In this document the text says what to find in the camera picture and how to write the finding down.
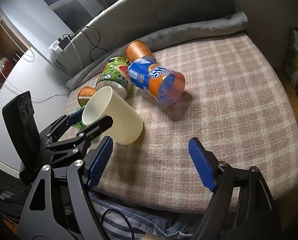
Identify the copper orange cup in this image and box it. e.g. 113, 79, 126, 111
125, 40, 156, 63

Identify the green paper bag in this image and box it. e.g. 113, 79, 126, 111
284, 28, 298, 88

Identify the rolled grey blanket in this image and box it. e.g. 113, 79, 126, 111
67, 11, 249, 90

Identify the red white vase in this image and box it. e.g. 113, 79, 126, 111
0, 57, 12, 83

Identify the white power strip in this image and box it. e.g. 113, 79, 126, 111
48, 35, 73, 54

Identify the white cable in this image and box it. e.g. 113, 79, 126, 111
0, 51, 70, 103

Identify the striped blue bedsheet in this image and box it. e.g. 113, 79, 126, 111
89, 191, 202, 239

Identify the wooden shelf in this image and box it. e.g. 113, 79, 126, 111
0, 14, 35, 88

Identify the white plastic cup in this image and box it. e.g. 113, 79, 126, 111
82, 86, 144, 145

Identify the plaid beige cushion cover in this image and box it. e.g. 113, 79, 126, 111
95, 32, 298, 213

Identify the grey blanket on backrest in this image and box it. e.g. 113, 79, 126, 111
50, 0, 236, 77

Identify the green label noodle cup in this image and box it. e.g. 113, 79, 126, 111
95, 57, 132, 99

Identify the blue orange printed cup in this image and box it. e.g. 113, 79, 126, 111
128, 59, 185, 106

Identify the green plastic wrapper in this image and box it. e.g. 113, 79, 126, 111
68, 107, 87, 129

